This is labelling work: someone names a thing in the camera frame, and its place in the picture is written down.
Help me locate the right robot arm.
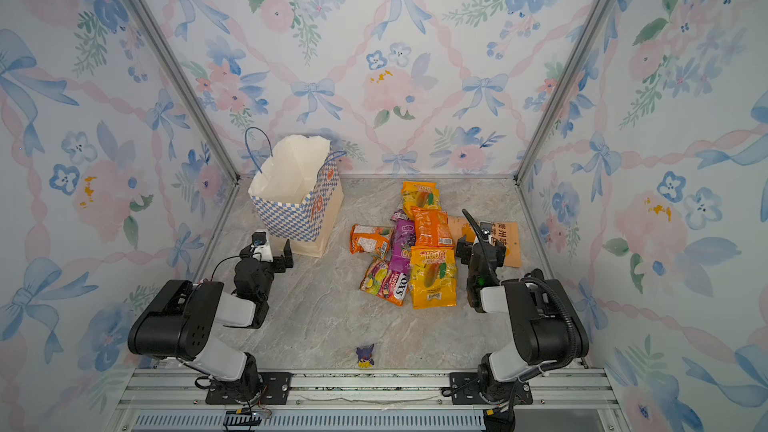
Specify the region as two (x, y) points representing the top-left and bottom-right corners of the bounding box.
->
(451, 237), (589, 408)

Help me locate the yellow mango candy bag rear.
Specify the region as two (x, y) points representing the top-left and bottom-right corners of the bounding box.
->
(401, 181), (442, 220)

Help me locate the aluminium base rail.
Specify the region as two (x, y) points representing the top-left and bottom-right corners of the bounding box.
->
(106, 367), (629, 431)

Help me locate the yellow mango candy bag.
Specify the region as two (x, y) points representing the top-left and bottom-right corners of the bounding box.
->
(410, 247), (458, 310)
(401, 181), (442, 220)

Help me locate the purple grape candy bag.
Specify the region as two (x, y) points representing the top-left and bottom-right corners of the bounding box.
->
(389, 209), (416, 275)

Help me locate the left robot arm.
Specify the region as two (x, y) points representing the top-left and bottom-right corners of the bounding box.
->
(127, 232), (293, 406)

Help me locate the purple toy figure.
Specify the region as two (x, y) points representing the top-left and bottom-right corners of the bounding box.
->
(356, 344), (375, 369)

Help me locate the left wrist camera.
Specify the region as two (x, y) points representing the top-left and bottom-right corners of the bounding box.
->
(249, 230), (273, 262)

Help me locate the Fox's fruits candy bag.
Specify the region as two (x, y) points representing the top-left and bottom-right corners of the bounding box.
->
(360, 258), (410, 307)

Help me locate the blue checkered paper bag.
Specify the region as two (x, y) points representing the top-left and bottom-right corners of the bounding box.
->
(244, 127), (346, 258)

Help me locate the yellow mango candy bag front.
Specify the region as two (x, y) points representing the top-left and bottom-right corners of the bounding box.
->
(410, 247), (458, 310)

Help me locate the orange snack bag left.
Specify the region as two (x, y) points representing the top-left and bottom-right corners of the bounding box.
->
(349, 224), (393, 258)

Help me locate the orange corn chips bag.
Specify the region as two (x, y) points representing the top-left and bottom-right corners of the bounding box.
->
(412, 207), (454, 248)

